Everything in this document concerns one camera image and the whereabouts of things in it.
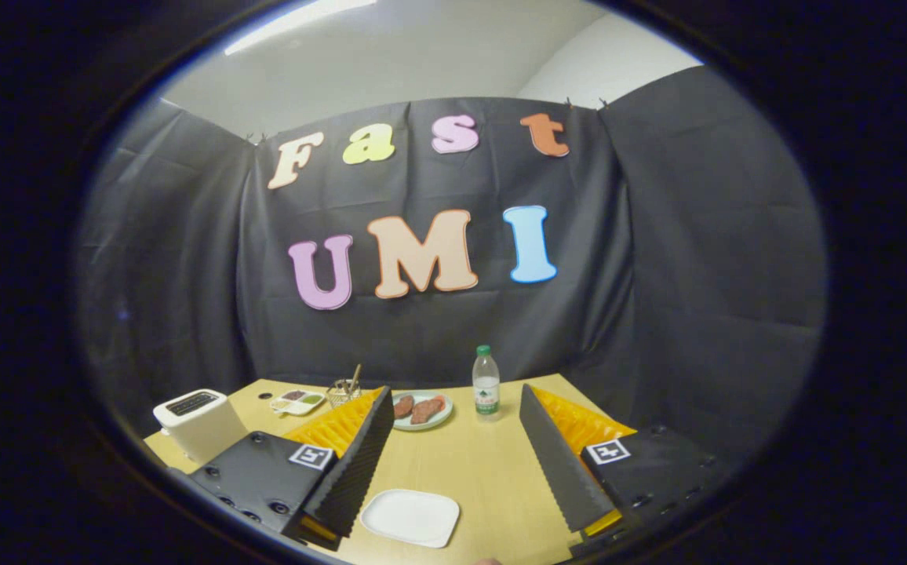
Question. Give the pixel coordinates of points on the black backdrop cloth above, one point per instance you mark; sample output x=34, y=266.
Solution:
x=422, y=329

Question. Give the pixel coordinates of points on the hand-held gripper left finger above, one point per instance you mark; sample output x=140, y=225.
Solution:
x=359, y=471

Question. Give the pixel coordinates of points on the clear plastic water bottle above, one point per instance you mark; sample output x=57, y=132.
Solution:
x=486, y=392

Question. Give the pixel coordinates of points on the wooden utensil stick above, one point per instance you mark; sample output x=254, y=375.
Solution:
x=356, y=377

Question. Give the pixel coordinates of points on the pale green plate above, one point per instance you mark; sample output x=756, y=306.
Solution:
x=422, y=426

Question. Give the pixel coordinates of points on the white divided condiment dish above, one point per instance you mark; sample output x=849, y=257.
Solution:
x=296, y=406

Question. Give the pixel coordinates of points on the white toaster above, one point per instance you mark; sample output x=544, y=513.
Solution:
x=202, y=431

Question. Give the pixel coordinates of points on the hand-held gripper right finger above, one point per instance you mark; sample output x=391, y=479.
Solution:
x=559, y=471

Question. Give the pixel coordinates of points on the white rectangular plate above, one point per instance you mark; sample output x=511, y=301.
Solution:
x=410, y=518

